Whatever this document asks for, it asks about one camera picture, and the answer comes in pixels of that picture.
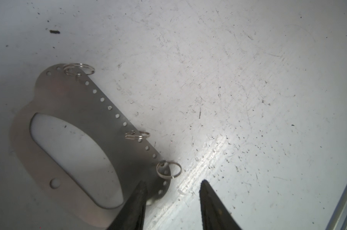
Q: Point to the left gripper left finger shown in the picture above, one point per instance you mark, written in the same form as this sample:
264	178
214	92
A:
132	215

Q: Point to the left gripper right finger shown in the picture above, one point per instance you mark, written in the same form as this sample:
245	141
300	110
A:
214	214

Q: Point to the split keyring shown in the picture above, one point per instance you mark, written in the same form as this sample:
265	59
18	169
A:
163	169
78	69
137	135

